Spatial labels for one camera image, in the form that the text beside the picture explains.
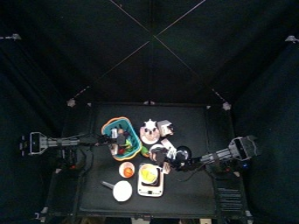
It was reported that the pale star-shaped toy starfruit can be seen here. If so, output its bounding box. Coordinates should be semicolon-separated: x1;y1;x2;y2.
143;118;158;130

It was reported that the black round bowl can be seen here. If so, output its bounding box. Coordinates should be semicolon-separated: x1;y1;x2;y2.
174;145;193;162

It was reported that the teal basket with orange rim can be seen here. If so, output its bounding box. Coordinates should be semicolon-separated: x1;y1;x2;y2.
100;116;145;162

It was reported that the pink round plate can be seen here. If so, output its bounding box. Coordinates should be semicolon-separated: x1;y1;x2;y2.
139;124;162;145

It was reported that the white and pink toy box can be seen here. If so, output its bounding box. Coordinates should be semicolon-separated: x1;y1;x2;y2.
157;119;175;137

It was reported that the small white bowl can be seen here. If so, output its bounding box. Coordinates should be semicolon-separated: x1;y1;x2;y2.
118;161;136;179

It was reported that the black cable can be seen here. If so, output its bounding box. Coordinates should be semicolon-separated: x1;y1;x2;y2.
177;163;209;183

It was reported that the white pan with grey handle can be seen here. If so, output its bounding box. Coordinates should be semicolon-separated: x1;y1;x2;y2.
100;180;135;203

